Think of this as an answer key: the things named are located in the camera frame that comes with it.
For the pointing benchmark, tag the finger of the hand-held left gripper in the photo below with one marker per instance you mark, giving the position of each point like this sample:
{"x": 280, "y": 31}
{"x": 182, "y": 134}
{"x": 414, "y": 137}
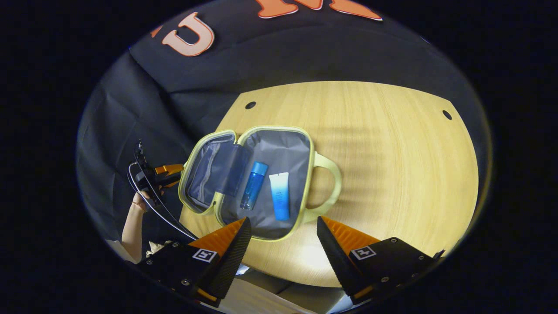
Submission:
{"x": 170, "y": 169}

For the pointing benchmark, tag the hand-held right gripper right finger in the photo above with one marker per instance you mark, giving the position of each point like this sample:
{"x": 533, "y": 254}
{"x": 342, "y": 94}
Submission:
{"x": 333, "y": 261}

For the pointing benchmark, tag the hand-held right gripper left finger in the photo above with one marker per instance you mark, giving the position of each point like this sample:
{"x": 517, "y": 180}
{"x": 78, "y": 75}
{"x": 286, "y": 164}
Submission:
{"x": 231, "y": 261}

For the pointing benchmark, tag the blue and white tube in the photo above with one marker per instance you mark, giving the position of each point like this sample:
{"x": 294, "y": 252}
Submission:
{"x": 280, "y": 196}

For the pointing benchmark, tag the blue skin care bottle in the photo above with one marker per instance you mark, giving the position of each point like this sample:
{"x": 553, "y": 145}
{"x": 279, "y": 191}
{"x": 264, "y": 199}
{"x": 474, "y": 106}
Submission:
{"x": 255, "y": 183}

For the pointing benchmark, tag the pale yellow suitcase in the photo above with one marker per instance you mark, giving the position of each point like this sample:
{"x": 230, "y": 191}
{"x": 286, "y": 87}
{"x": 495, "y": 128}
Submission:
{"x": 279, "y": 152}

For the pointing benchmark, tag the black backdrop cloth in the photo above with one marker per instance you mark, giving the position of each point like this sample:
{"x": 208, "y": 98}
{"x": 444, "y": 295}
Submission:
{"x": 305, "y": 52}

